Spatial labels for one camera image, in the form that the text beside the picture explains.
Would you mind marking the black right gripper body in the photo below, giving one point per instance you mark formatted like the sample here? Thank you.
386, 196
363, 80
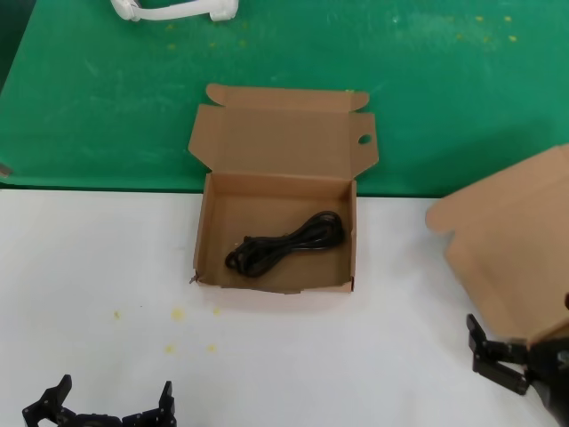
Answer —
553, 382

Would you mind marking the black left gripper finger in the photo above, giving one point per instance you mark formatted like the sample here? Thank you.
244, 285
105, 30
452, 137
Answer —
164, 407
46, 400

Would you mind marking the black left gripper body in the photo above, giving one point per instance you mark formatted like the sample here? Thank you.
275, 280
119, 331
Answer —
91, 421

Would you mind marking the cardboard box with round hole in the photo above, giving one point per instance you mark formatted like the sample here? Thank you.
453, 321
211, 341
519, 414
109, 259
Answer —
511, 244

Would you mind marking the open cardboard box with torn corner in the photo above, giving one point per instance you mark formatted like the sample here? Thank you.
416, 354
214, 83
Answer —
275, 187

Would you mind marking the green table cloth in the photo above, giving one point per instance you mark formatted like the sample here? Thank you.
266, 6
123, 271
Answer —
89, 89

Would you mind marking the white VR headset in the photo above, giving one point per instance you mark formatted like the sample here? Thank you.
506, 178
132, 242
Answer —
125, 7

